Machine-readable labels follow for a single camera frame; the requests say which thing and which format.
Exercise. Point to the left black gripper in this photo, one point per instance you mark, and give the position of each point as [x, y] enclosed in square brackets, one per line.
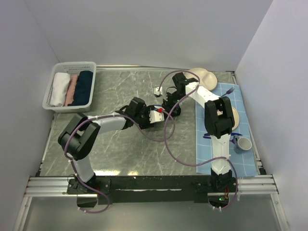
[147, 124]

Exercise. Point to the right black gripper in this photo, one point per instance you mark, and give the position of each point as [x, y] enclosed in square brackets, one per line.
[167, 104]

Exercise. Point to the black daisy t-shirt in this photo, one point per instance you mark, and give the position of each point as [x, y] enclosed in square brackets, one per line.
[175, 113]

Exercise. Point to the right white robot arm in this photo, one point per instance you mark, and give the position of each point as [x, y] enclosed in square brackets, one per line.
[218, 121]

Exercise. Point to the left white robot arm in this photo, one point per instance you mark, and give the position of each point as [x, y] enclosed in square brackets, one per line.
[79, 136]

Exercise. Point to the cream divided dish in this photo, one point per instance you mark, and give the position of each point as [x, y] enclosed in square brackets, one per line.
[207, 79]

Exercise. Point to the purple plastic fork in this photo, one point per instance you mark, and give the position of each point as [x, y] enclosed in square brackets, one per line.
[229, 91]

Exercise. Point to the navy rolled t-shirt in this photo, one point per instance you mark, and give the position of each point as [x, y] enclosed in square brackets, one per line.
[83, 88]

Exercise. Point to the cream and blue plate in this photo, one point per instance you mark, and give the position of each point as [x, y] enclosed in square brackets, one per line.
[236, 118]

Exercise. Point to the pink rolled t-shirt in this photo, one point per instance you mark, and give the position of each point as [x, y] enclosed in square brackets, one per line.
[71, 90]

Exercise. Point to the purple plastic knife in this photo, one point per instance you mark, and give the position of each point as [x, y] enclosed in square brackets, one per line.
[207, 135]

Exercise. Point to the white plastic basket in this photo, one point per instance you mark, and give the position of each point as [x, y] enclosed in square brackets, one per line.
[72, 68]

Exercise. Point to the white rolled t-shirt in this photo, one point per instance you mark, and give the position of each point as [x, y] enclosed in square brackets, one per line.
[59, 89]

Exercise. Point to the blue grey cup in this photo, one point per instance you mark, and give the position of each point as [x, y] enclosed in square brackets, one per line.
[243, 145]

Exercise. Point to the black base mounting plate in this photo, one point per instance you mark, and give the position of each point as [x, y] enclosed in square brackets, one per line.
[137, 189]

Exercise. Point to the blue grid placemat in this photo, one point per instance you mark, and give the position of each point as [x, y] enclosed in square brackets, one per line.
[244, 163]

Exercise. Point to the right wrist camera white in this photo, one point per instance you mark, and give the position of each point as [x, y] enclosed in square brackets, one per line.
[158, 92]

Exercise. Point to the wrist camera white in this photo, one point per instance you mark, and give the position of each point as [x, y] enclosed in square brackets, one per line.
[156, 115]
[158, 92]

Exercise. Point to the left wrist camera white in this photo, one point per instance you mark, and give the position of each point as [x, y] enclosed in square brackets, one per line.
[156, 115]

